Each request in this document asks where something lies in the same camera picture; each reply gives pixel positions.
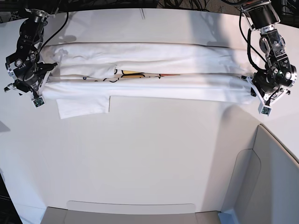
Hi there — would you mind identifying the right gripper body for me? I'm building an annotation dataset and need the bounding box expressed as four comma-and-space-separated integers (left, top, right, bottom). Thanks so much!
4, 71, 52, 100

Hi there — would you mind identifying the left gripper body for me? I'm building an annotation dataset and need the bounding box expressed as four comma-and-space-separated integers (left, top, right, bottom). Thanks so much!
240, 75, 291, 106

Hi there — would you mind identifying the white t-shirt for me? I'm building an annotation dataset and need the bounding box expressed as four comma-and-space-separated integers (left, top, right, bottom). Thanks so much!
42, 43, 253, 119

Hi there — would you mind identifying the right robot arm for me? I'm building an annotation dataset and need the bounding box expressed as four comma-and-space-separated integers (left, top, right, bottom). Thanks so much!
4, 9, 57, 106

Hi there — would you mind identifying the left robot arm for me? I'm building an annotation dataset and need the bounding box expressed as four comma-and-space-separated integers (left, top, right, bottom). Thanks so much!
240, 0, 297, 107

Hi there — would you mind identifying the beige chair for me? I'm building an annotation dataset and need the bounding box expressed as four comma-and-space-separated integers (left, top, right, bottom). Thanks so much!
42, 125, 299, 224

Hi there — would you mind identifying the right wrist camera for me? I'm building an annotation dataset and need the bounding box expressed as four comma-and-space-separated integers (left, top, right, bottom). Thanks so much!
32, 96, 45, 108

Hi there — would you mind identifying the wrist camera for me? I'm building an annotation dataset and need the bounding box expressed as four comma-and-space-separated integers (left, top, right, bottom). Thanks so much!
32, 96, 45, 108
258, 105, 272, 116

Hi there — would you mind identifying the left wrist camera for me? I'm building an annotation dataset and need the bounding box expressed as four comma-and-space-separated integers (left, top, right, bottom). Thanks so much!
258, 105, 272, 116

